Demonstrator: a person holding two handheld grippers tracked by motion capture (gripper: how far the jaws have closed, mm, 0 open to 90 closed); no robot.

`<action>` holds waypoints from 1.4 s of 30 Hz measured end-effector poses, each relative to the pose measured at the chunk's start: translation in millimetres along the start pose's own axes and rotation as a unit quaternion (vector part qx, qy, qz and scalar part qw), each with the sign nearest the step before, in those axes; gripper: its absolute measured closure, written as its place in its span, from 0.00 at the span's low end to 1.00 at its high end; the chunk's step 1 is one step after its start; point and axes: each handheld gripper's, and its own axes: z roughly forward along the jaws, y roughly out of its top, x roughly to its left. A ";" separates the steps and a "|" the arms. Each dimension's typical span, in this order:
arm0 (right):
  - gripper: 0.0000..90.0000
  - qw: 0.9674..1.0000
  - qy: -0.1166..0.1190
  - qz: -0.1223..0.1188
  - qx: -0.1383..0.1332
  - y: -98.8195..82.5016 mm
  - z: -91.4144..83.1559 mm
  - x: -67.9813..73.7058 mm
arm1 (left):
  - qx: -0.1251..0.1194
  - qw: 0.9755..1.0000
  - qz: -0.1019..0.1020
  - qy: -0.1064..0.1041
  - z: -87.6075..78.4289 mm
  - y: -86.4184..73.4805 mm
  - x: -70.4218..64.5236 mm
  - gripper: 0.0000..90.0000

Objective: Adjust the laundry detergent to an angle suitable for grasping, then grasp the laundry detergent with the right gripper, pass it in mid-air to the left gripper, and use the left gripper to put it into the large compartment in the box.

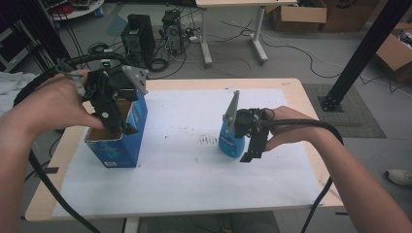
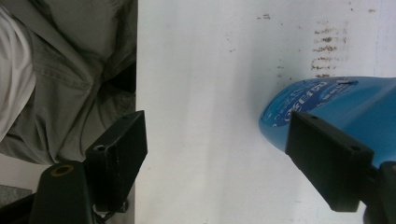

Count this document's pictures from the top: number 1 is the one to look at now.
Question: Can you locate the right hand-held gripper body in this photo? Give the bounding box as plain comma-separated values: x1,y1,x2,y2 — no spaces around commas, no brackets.
223,89,270,136

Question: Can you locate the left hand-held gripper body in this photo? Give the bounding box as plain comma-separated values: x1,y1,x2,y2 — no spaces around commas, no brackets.
83,65,150,119

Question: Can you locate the blue cardboard box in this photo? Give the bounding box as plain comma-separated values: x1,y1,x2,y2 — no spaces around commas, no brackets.
84,90,149,169

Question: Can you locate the blue bottle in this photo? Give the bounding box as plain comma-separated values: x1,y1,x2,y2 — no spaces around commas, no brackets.
218,114,247,159

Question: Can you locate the person's right hand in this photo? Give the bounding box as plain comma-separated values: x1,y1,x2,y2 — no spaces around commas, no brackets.
263,105,318,153

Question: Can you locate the person's left hand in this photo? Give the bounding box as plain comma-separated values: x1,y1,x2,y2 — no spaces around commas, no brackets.
9,69,105,134

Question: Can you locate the black computer tower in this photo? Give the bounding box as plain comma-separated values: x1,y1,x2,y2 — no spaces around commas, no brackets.
120,13,156,67

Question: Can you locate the white paper sheet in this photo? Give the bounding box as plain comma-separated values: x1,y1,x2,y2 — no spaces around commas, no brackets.
51,87,325,218

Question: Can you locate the round white table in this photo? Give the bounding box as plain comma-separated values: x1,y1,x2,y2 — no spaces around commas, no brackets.
48,0,106,21

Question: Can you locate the grey computer tower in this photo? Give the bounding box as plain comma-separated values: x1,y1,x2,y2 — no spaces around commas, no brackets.
160,9,184,56

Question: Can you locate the white cloth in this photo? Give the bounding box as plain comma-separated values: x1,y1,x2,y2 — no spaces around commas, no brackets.
0,71,37,117

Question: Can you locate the grey floor mat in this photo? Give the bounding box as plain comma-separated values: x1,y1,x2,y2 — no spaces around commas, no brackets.
302,83,388,140

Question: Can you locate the white-legged desk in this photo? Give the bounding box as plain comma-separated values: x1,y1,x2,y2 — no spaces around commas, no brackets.
194,0,298,65

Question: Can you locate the large brown cardboard box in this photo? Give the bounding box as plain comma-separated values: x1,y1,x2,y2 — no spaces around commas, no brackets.
320,0,387,33

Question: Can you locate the white shoe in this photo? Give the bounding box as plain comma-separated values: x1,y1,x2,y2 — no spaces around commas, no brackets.
386,168,412,186

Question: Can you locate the open cardboard box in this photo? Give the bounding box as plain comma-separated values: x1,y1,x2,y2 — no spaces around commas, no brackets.
375,22,412,83

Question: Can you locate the black sleeved cable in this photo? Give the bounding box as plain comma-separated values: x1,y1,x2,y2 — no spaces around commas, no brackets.
261,118,345,233
13,52,130,233

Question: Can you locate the black floor cable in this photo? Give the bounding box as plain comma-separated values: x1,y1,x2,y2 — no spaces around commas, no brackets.
221,18,344,80

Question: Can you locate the black metal stand post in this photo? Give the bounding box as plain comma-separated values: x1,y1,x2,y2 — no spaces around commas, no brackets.
318,0,412,113

